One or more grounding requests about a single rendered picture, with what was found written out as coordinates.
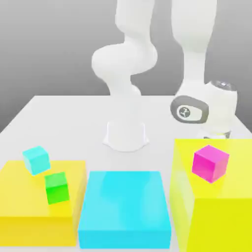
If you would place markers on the small magenta cube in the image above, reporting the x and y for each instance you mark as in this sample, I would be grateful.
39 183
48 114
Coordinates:
209 163

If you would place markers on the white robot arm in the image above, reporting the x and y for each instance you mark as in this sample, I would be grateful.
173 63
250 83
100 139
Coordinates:
126 65

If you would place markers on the small green cube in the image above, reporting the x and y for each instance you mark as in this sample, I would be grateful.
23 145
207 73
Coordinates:
56 188

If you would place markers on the large cyan box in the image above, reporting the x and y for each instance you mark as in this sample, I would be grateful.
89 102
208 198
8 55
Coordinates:
125 208

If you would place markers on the large lemon-yellow box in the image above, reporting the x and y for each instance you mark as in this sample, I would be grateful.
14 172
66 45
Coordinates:
220 216

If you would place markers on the small cyan cube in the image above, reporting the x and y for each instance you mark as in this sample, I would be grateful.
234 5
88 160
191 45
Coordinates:
36 160

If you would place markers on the large orange-yellow box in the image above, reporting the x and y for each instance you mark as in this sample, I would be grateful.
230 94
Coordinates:
29 206

